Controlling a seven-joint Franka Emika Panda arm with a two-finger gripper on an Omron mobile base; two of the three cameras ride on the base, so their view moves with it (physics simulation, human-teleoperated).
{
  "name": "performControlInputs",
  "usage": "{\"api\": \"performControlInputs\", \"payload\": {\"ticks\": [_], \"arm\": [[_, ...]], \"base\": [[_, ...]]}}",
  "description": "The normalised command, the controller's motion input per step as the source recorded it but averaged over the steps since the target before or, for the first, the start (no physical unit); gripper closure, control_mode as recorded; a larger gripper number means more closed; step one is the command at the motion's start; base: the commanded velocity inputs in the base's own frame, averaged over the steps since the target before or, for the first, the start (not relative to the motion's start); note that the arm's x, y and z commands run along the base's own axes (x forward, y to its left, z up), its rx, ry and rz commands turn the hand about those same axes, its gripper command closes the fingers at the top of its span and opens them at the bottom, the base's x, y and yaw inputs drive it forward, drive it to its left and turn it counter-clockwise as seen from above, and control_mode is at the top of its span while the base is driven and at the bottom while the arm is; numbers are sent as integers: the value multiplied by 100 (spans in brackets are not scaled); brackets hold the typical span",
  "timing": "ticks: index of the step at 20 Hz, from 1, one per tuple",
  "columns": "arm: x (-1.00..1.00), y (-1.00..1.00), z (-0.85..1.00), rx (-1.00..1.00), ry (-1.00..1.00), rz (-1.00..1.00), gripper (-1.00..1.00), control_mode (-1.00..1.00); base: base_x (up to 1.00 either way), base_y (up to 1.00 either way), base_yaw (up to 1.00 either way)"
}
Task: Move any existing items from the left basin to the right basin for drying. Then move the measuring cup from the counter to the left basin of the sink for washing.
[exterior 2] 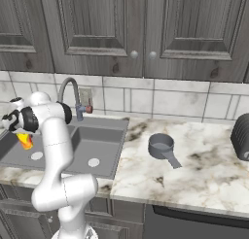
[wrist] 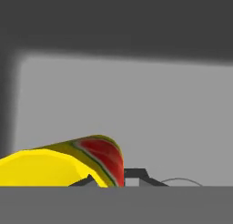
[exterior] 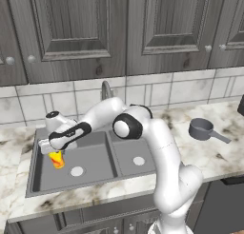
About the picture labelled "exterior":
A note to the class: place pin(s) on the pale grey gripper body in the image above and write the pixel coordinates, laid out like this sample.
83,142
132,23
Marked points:
44,146

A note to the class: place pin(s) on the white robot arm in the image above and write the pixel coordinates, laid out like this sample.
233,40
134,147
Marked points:
165,155

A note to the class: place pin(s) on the grey double basin sink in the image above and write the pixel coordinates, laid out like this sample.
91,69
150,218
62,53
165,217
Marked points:
95,161

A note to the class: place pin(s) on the grey measuring cup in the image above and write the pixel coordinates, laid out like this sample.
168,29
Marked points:
200,130

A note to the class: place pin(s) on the grey curved tap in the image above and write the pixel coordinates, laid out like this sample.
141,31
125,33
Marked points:
106,89

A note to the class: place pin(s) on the round silver cupboard knob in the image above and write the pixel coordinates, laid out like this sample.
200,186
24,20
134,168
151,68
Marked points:
31,58
208,48
10,60
222,47

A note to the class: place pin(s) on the grey base cupboard door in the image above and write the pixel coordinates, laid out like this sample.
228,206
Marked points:
143,223
95,228

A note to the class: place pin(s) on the small silver base cupboard knob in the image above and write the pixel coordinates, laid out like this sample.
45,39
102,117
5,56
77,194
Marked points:
131,227
116,230

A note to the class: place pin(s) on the grey wood cupboard door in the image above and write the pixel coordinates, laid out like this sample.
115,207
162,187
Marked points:
232,25
171,25
9,28
76,28

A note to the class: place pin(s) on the dark grey dishwasher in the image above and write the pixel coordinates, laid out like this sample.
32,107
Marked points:
222,206

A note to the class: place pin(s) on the black appliance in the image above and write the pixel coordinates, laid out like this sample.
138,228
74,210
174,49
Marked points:
241,104

